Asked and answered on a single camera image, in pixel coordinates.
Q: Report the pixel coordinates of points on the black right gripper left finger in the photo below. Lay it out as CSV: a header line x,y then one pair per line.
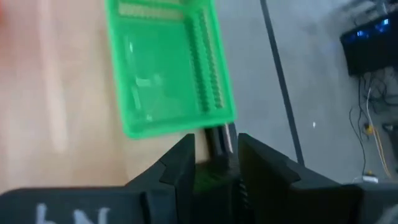
x,y
93,205

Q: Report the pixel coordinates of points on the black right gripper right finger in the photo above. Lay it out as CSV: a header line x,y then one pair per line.
x,y
311,202

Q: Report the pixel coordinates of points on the green plastic lattice basket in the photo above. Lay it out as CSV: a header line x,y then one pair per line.
x,y
161,68

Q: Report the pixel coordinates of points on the white power adapter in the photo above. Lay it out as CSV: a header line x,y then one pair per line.
x,y
370,179

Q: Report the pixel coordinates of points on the black computer with blue lights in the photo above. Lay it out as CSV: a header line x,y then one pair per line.
x,y
370,53

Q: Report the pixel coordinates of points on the black frame bar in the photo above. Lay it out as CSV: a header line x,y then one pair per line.
x,y
280,71

